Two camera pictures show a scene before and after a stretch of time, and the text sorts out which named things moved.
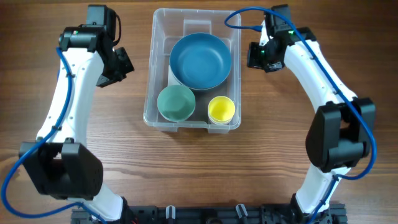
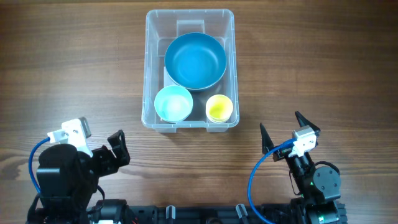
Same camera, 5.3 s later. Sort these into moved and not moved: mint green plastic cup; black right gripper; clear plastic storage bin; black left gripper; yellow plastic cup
Moved: black left gripper; black right gripper
Not moved: mint green plastic cup; clear plastic storage bin; yellow plastic cup
